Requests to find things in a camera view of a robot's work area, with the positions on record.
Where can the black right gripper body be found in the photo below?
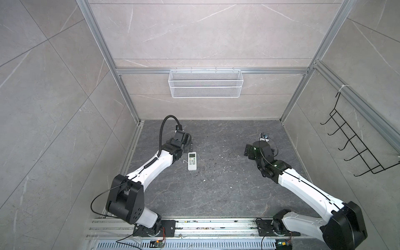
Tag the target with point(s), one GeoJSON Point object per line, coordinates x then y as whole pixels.
{"type": "Point", "coordinates": [251, 155]}

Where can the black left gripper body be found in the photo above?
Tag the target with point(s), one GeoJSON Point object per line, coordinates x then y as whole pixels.
{"type": "Point", "coordinates": [187, 144]}

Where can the white remote control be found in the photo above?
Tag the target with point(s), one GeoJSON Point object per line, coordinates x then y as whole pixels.
{"type": "Point", "coordinates": [192, 161]}

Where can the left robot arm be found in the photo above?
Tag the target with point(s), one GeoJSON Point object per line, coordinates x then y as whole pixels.
{"type": "Point", "coordinates": [126, 196]}

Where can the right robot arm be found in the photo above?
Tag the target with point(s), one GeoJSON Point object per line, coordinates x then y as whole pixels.
{"type": "Point", "coordinates": [340, 225]}

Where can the white wire mesh basket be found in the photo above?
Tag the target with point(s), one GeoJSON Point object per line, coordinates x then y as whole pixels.
{"type": "Point", "coordinates": [185, 84]}

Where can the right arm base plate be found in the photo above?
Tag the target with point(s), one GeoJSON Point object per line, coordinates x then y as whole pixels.
{"type": "Point", "coordinates": [273, 227]}

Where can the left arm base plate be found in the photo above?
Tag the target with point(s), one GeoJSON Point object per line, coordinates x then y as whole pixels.
{"type": "Point", "coordinates": [163, 227]}

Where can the black wire hook rack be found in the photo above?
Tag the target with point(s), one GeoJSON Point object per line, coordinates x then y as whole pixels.
{"type": "Point", "coordinates": [362, 151]}

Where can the aluminium front rail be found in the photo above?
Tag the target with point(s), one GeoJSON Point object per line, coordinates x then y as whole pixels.
{"type": "Point", "coordinates": [180, 228]}

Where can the aluminium corner frame post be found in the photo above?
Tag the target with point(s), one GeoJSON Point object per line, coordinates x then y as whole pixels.
{"type": "Point", "coordinates": [337, 23]}

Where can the left aluminium frame post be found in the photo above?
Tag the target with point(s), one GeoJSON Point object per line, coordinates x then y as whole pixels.
{"type": "Point", "coordinates": [100, 41]}

